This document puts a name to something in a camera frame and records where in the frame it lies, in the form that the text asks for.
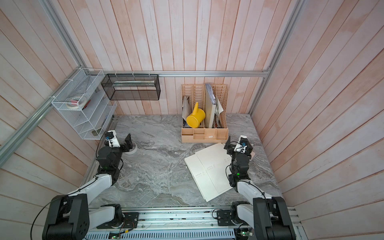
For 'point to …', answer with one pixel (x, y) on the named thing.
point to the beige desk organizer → (196, 93)
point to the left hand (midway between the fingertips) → (124, 136)
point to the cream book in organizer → (210, 108)
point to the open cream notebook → (210, 168)
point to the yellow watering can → (194, 120)
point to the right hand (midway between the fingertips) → (238, 136)
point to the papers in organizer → (217, 123)
